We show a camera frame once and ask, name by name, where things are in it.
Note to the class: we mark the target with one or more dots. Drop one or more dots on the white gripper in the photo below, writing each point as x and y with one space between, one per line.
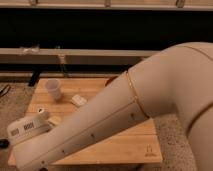
26 128

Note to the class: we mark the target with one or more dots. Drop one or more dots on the translucent plastic cup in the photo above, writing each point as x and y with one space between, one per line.
53 87

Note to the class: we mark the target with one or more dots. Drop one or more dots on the black object on floor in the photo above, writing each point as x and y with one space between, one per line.
4 143

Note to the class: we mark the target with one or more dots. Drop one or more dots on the white labelled bottle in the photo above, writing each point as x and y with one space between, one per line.
53 120

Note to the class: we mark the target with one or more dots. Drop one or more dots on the grey metal rail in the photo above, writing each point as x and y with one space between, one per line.
56 56

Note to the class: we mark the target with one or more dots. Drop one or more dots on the orange bowl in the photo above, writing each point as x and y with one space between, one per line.
110 80

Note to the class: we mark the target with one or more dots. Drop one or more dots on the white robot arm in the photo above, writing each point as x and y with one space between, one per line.
177 80

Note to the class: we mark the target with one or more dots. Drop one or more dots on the white wrapped packet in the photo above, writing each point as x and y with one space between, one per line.
78 100

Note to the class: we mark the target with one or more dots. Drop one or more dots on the wooden slatted table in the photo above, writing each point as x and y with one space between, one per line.
140 143

